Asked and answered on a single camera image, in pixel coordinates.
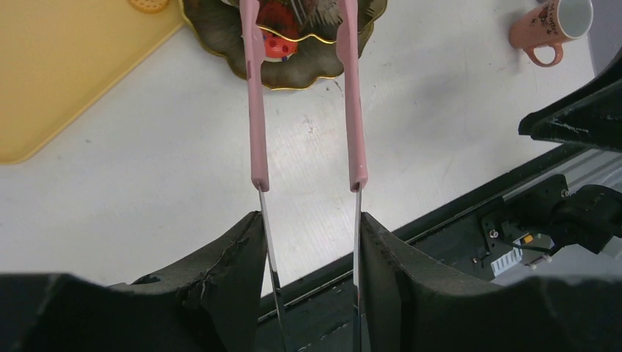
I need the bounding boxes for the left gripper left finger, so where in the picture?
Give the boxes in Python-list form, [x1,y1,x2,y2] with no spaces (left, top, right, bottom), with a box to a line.
[1,211,267,351]

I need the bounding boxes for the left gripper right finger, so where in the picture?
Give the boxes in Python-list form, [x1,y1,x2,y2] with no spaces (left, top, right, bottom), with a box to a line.
[360,213,621,351]

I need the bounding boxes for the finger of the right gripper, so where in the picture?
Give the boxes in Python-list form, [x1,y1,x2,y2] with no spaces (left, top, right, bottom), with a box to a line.
[518,52,621,153]

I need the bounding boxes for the pink handled metal tongs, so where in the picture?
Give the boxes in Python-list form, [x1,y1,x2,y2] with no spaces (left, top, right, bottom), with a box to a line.
[239,1,368,351]

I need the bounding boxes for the yellow serving tray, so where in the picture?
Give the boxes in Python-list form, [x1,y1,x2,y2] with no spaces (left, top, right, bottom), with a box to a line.
[1,1,184,164]

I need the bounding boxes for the red strawberry tart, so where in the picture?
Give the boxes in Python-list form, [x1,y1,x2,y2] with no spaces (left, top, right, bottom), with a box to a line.
[256,0,300,62]

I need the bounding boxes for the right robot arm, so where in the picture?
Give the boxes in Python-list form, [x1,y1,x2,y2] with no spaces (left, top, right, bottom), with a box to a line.
[516,54,621,255]

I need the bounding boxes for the orange ceramic cup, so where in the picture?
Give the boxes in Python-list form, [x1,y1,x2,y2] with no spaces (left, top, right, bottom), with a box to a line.
[508,0,593,67]

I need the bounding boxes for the three tier dark cake stand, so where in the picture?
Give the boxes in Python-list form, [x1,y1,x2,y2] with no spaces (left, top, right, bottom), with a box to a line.
[178,0,389,92]

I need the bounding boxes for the orange macaron lower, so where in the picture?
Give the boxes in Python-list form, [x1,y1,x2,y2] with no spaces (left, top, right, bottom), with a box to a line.
[128,0,170,14]

